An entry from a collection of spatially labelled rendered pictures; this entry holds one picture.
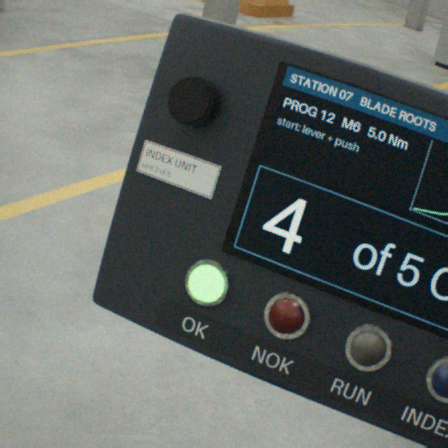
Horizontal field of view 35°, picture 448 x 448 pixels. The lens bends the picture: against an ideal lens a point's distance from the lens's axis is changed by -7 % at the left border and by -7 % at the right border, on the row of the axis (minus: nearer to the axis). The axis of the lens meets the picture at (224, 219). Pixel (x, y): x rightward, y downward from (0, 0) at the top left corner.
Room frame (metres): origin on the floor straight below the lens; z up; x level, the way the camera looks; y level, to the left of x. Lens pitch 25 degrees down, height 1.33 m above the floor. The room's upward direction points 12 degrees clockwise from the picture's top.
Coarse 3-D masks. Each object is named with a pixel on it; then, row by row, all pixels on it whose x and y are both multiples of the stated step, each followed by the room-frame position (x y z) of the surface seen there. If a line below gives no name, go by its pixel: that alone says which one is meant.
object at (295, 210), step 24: (264, 168) 0.38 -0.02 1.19; (264, 192) 0.37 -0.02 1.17; (288, 192) 0.37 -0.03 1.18; (312, 192) 0.37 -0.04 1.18; (336, 192) 0.36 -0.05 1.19; (264, 216) 0.37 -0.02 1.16; (288, 216) 0.37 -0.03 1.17; (312, 216) 0.36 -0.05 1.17; (240, 240) 0.37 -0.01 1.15; (264, 240) 0.37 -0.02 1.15; (288, 240) 0.36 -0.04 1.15; (312, 240) 0.36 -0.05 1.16; (288, 264) 0.36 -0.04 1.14; (312, 264) 0.35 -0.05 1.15
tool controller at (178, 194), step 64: (192, 64) 0.41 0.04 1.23; (256, 64) 0.40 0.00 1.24; (320, 64) 0.39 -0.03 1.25; (192, 128) 0.40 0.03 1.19; (256, 128) 0.39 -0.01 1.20; (320, 128) 0.38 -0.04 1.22; (384, 128) 0.37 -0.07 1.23; (128, 192) 0.40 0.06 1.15; (192, 192) 0.39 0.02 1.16; (384, 192) 0.36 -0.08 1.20; (128, 256) 0.38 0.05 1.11; (192, 256) 0.37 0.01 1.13; (384, 256) 0.34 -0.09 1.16; (128, 320) 0.37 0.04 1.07; (192, 320) 0.36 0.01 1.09; (256, 320) 0.35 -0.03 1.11; (320, 320) 0.34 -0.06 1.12; (384, 320) 0.33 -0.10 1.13; (320, 384) 0.33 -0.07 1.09; (384, 384) 0.32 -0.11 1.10
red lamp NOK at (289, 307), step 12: (276, 300) 0.35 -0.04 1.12; (288, 300) 0.35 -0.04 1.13; (300, 300) 0.35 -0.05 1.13; (264, 312) 0.35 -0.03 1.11; (276, 312) 0.34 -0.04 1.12; (288, 312) 0.34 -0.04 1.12; (300, 312) 0.34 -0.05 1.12; (276, 324) 0.34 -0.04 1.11; (288, 324) 0.34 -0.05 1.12; (300, 324) 0.34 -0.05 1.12; (288, 336) 0.34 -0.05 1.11
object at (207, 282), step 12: (204, 264) 0.37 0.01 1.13; (216, 264) 0.37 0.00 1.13; (192, 276) 0.36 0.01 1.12; (204, 276) 0.36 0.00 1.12; (216, 276) 0.36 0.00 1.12; (228, 276) 0.36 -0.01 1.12; (192, 288) 0.36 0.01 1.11; (204, 288) 0.36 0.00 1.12; (216, 288) 0.36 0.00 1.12; (228, 288) 0.36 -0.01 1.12; (204, 300) 0.36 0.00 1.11; (216, 300) 0.36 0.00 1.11
